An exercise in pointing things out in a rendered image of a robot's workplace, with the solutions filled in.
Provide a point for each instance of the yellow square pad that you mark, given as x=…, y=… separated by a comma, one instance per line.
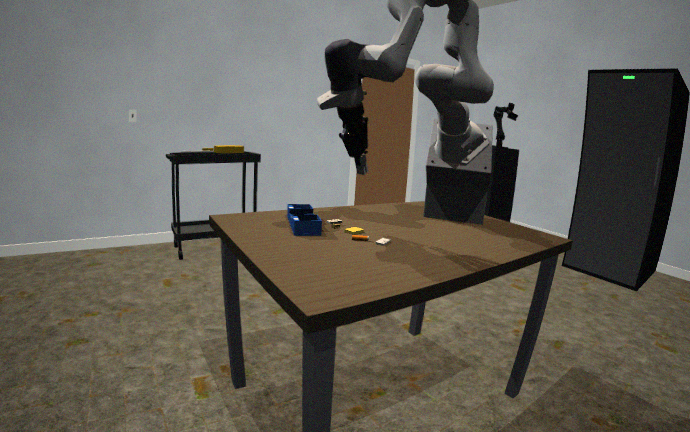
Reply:
x=354, y=230

